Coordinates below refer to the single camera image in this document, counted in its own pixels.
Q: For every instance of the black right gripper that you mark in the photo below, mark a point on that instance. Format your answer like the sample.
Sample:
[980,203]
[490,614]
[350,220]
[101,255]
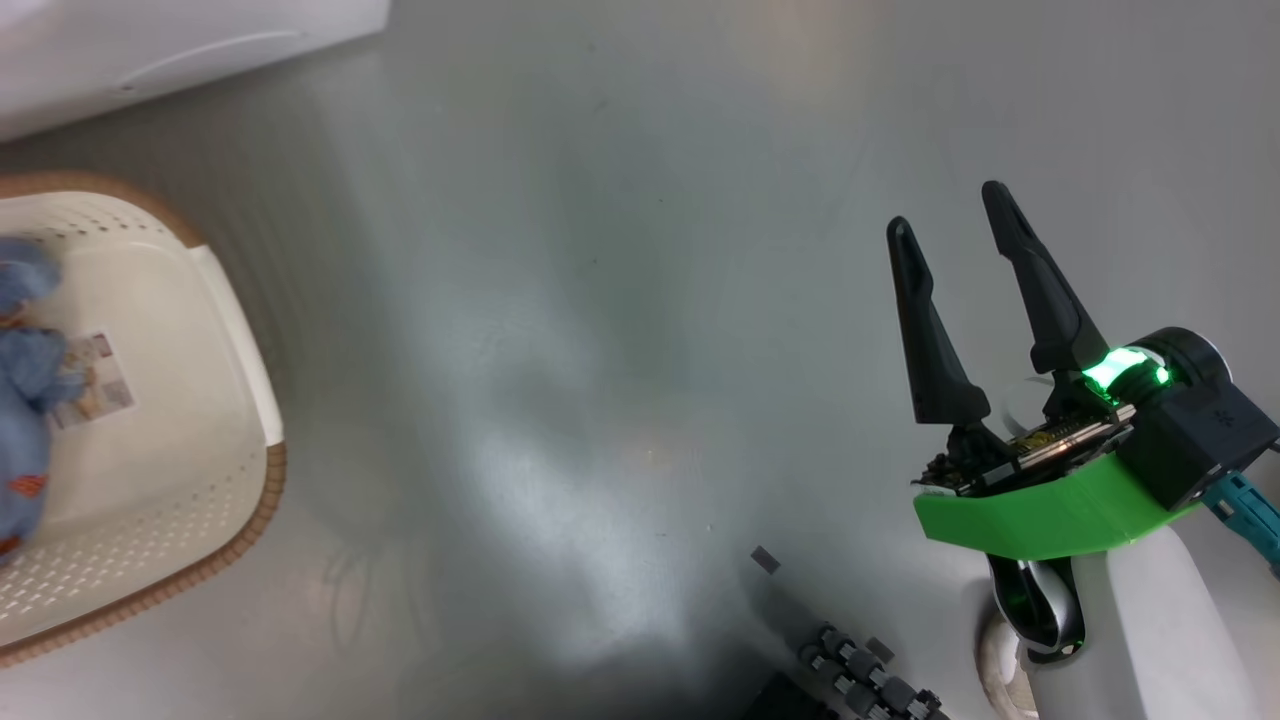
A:
[1190,420]

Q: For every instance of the blue printed garment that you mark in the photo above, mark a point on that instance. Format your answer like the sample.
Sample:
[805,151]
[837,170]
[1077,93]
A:
[25,420]

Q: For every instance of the black robot base rollers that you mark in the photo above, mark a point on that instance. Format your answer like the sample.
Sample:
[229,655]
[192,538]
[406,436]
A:
[865,680]

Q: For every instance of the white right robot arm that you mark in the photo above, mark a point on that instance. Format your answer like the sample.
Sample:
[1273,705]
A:
[1140,640]

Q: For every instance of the cream perforated basket brown rim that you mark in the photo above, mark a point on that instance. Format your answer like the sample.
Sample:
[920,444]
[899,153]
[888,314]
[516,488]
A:
[180,450]

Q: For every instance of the white front-load washing machine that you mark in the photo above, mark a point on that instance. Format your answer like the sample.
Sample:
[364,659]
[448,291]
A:
[150,40]

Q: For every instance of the green right wrist guard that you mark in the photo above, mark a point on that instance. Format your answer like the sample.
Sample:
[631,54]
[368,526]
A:
[1050,515]

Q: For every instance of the round white filter cover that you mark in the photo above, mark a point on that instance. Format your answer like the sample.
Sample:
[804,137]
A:
[220,65]

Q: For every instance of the paper product label sticker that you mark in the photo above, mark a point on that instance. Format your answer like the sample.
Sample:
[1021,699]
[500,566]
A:
[100,385]

